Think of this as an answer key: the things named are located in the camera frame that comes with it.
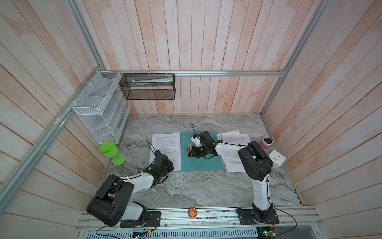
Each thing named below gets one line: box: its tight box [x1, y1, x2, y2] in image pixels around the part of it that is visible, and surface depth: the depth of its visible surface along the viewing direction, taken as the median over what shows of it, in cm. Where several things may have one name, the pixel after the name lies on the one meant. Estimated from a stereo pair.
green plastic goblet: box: [99, 140, 125, 166], surface depth 86 cm
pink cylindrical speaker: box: [260, 137, 274, 149], surface depth 100 cm
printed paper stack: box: [214, 130, 252, 173], surface depth 95 cm
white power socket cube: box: [268, 149, 287, 169], surface depth 94 cm
